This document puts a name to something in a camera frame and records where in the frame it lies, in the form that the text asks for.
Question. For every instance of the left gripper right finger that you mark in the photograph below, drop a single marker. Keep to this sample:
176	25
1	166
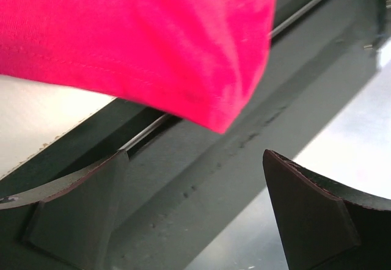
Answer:
324	224

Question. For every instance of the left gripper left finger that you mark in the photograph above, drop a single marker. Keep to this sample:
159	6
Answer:
74	213

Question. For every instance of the pink t shirt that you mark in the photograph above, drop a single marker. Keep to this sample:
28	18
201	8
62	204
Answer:
200	60

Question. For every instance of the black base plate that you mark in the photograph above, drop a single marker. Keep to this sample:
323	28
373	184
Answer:
184	184

